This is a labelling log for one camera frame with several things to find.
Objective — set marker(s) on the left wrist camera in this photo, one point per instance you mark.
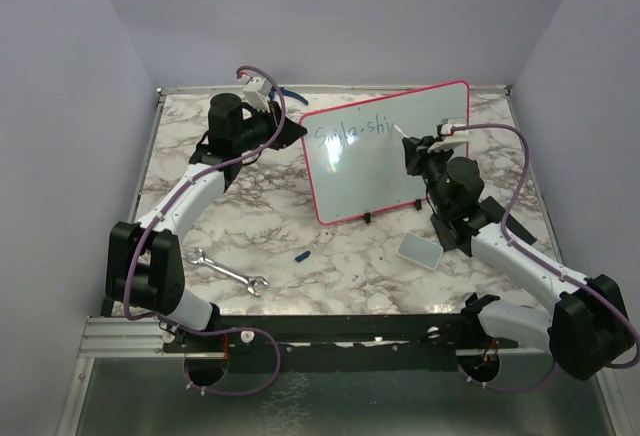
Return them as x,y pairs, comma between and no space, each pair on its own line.
256,91

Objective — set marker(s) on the black whiteboard stand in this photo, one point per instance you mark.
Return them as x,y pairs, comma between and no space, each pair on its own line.
417,204

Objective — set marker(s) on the silver combination wrench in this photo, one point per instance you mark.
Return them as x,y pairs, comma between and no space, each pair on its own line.
253,284

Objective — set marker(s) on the white whiteboard eraser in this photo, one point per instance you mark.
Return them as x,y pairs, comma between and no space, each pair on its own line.
420,251

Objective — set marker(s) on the blue marker cap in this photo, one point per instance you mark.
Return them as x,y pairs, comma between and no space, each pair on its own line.
301,257

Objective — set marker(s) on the red-framed whiteboard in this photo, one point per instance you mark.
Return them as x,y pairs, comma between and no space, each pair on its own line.
355,157

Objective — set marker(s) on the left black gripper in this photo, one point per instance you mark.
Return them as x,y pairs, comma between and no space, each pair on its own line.
290,131

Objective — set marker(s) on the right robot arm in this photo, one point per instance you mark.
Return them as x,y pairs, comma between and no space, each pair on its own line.
582,324

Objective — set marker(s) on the aluminium table frame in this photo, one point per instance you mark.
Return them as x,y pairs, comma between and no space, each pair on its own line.
272,345

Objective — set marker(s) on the blue-handled pliers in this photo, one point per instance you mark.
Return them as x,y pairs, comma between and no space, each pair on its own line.
290,94

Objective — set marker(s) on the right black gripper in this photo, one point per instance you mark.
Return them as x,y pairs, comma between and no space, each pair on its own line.
417,153

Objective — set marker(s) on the blue whiteboard marker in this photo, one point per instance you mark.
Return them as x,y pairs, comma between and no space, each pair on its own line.
400,131

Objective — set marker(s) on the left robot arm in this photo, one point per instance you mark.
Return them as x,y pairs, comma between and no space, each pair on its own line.
144,261

